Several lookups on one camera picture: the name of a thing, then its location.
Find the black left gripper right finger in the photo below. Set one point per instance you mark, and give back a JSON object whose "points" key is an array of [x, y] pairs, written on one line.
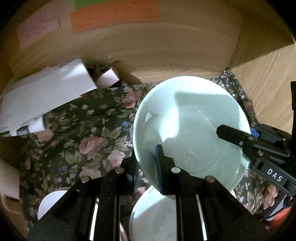
{"points": [[168, 174]]}

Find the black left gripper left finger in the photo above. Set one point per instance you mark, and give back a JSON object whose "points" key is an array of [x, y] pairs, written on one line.
{"points": [[129, 177]]}

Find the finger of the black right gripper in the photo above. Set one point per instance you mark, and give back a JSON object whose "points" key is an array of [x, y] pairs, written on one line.
{"points": [[233, 136]]}

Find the mint green ceramic bowl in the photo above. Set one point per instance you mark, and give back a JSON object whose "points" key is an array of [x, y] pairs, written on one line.
{"points": [[182, 114]]}

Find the white plate below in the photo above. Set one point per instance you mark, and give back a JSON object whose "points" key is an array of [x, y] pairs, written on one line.
{"points": [[153, 217]]}

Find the dark floral tablecloth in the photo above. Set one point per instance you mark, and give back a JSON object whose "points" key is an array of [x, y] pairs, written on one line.
{"points": [[91, 136]]}

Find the white round dish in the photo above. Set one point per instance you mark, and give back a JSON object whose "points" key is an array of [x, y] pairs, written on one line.
{"points": [[50, 200]]}

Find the small white box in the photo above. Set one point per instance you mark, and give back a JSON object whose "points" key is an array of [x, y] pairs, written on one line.
{"points": [[107, 79]]}

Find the white paper stack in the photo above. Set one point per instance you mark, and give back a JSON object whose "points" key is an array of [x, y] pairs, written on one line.
{"points": [[39, 93]]}

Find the orange sticky note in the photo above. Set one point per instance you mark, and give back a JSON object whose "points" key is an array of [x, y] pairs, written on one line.
{"points": [[114, 12]]}

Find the pink sticky note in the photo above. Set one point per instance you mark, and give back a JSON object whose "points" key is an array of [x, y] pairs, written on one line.
{"points": [[37, 25]]}

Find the green sticky note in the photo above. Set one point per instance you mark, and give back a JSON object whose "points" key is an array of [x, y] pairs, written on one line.
{"points": [[80, 4]]}

